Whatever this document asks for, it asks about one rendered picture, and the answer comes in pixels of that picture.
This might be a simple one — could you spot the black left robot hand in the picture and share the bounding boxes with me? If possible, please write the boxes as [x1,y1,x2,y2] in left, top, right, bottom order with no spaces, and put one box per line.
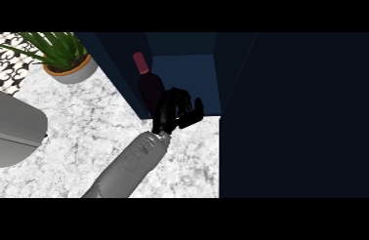
[153,86,207,137]

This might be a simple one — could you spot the dark red wine bottle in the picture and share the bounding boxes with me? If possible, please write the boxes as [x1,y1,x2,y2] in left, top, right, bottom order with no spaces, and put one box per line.
[132,51,167,119]

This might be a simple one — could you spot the dark blue cabinet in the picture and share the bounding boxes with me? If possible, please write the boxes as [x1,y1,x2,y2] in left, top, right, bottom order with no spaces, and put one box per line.
[74,31,260,121]

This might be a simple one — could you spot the dark blue cabinet door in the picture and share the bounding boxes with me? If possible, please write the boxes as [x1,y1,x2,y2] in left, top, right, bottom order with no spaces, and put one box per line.
[217,31,369,199]

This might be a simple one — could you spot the grey orange-rimmed plant pot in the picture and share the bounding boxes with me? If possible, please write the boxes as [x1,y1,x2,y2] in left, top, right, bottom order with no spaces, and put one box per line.
[42,54,99,86]

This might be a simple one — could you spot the green leafy plant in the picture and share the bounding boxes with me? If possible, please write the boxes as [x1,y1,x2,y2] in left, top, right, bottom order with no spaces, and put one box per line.
[0,31,92,72]

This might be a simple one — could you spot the grey rounded appliance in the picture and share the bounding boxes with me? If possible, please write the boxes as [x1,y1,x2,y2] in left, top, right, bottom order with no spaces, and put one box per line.
[0,91,51,169]

